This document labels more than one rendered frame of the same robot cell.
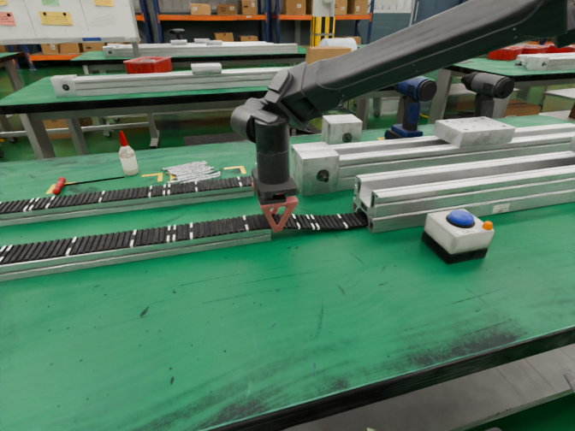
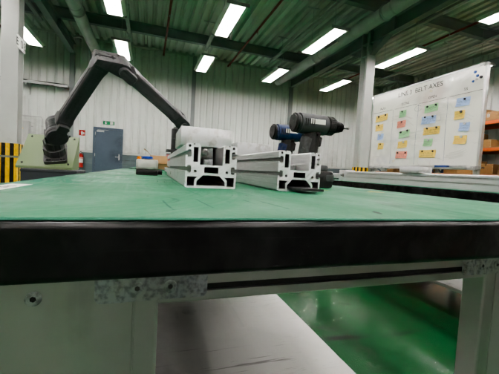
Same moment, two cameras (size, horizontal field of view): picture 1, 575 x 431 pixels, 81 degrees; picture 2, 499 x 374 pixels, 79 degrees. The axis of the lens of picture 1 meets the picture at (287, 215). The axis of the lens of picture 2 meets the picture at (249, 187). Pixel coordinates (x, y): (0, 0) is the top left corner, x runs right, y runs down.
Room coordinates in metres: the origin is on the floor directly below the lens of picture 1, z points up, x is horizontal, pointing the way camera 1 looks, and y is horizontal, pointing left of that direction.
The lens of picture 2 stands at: (0.85, -1.53, 0.82)
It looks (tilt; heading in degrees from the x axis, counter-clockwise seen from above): 3 degrees down; 87
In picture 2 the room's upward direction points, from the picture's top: 3 degrees clockwise
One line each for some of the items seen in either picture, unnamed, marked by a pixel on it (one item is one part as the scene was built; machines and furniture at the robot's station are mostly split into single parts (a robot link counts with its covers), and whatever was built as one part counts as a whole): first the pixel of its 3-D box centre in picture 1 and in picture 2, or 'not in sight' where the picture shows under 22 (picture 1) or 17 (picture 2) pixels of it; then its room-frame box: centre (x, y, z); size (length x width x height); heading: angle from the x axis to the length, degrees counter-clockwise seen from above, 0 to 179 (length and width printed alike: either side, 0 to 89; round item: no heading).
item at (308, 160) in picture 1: (315, 169); not in sight; (0.76, -0.07, 0.83); 0.12 x 0.09 x 0.10; 15
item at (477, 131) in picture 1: (471, 136); (246, 154); (0.88, -0.50, 0.87); 0.16 x 0.11 x 0.07; 105
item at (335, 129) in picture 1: (341, 134); not in sight; (1.03, -0.17, 0.83); 0.11 x 0.10 x 0.10; 11
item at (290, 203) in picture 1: (275, 206); not in sight; (0.54, 0.02, 0.85); 0.07 x 0.07 x 0.09; 15
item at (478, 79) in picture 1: (473, 109); (319, 151); (1.10, -0.60, 0.89); 0.20 x 0.08 x 0.22; 17
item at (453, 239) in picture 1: (453, 232); (149, 167); (0.51, -0.30, 0.81); 0.10 x 0.08 x 0.06; 15
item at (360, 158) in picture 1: (465, 153); (245, 169); (0.88, -0.50, 0.82); 0.80 x 0.10 x 0.09; 105
